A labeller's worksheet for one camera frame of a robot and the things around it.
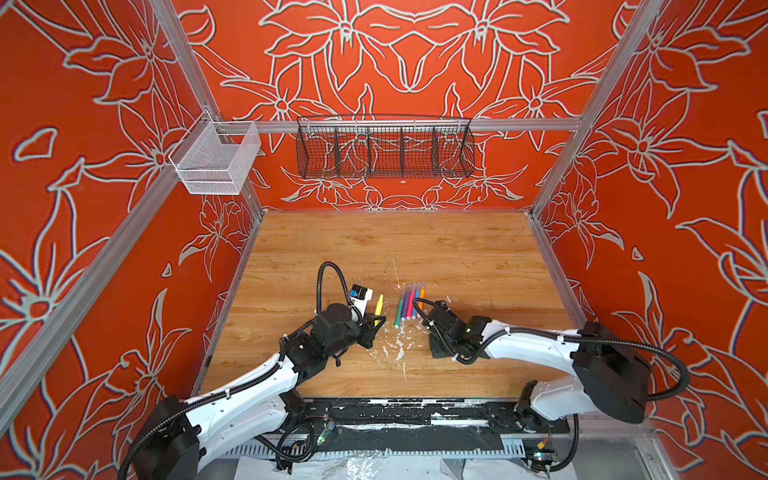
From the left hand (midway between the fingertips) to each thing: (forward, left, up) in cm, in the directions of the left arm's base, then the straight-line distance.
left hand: (383, 317), depth 77 cm
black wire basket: (+54, +7, +16) cm, 57 cm away
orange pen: (+15, -12, -12) cm, 23 cm away
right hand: (-2, -14, -13) cm, 19 cm away
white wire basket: (+43, +57, +18) cm, 73 cm away
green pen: (+6, -4, -12) cm, 14 cm away
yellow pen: (+1, +1, +2) cm, 3 cm away
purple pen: (+11, -6, -13) cm, 18 cm away
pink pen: (+13, -8, -13) cm, 20 cm away
